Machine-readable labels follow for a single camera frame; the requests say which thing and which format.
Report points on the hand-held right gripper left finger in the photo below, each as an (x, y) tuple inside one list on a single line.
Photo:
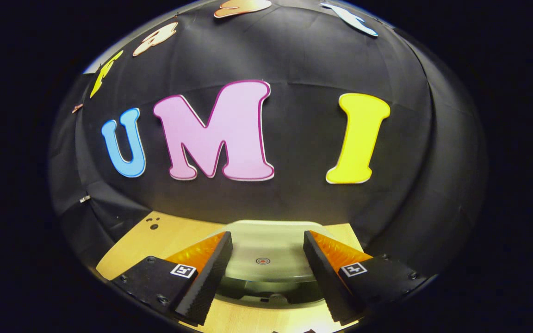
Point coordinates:
[(204, 282)]

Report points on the green desktop garbage bin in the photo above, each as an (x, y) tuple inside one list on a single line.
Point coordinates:
[(266, 249)]

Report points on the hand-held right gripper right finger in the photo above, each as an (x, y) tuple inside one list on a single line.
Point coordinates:
[(329, 282)]

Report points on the copper metal clip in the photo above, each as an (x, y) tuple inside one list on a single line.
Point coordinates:
[(77, 108)]

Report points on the black backdrop cloth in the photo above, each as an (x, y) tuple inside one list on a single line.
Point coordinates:
[(303, 55)]

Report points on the wooden desktop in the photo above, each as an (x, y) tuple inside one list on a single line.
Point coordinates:
[(169, 236)]

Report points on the silver metal clip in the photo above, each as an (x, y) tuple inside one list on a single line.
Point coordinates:
[(84, 199)]

